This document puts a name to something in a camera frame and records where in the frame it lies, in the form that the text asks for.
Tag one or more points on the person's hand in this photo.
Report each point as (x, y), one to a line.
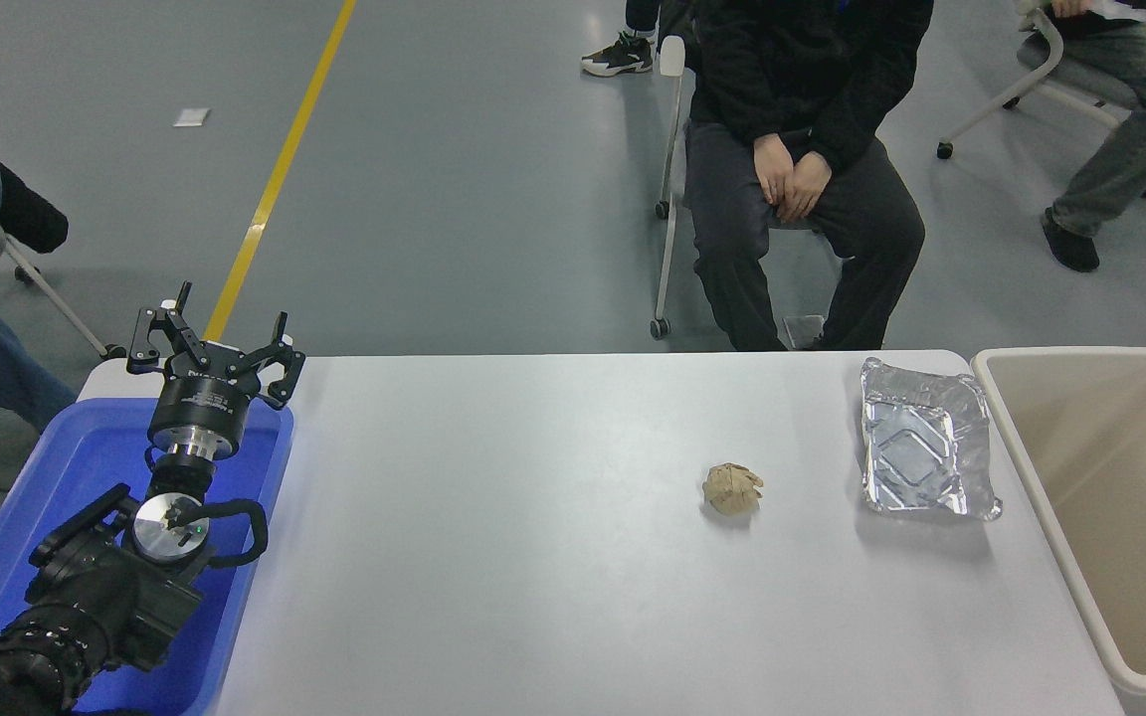
(1068, 7)

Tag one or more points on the silver foil tray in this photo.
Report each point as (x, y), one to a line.
(921, 447)

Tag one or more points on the grey seat chair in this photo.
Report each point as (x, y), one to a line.
(56, 303)

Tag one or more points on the clear plastic container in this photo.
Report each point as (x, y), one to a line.
(804, 333)

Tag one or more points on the person's right hand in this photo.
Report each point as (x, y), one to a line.
(772, 169)

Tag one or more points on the white frame chair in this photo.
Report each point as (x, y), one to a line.
(670, 149)
(1026, 85)

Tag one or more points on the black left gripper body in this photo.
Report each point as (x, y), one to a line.
(203, 398)

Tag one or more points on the white paper scrap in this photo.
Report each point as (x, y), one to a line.
(191, 117)

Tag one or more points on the large pale plastic bin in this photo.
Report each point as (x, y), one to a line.
(1080, 477)

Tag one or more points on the blue plastic tray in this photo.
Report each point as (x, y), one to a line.
(86, 457)

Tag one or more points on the person's left hand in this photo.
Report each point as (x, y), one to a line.
(808, 189)

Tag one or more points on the crumpled tan paper ball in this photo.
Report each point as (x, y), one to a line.
(732, 489)

